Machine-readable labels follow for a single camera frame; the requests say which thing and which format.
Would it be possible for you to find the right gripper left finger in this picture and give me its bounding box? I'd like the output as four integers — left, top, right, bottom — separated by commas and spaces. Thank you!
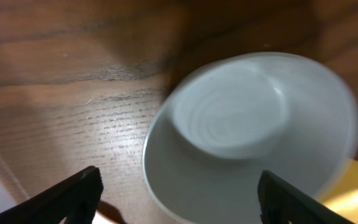
0, 166, 103, 224

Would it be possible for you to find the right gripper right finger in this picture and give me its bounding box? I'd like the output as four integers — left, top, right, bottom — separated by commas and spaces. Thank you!
257, 170, 352, 224

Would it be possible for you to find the grey plastic bowl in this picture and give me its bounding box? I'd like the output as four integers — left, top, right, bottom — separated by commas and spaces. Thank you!
143, 52, 358, 223

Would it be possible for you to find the yellow plastic bowl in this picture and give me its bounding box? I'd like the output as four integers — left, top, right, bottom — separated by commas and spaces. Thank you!
320, 160, 358, 223

